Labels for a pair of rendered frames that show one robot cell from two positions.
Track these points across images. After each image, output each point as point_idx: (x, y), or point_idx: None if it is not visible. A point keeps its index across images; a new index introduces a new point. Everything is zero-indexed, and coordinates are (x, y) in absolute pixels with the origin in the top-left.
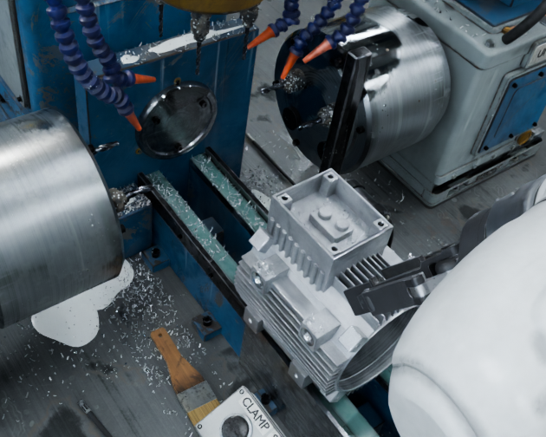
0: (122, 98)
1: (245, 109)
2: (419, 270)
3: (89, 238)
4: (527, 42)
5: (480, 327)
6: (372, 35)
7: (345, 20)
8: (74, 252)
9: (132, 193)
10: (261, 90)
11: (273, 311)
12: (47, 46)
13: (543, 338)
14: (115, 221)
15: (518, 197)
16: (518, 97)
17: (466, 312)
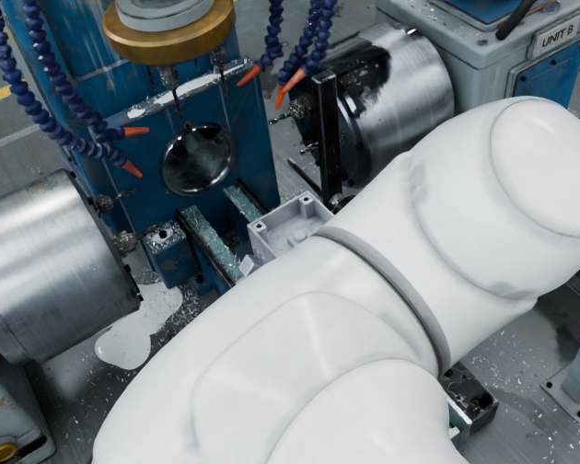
0: (111, 152)
1: (266, 139)
2: None
3: (94, 280)
4: (526, 33)
5: (140, 408)
6: (361, 53)
7: (338, 43)
8: (82, 295)
9: (141, 234)
10: (269, 121)
11: None
12: (72, 111)
13: (192, 421)
14: (116, 262)
15: None
16: (533, 88)
17: (138, 389)
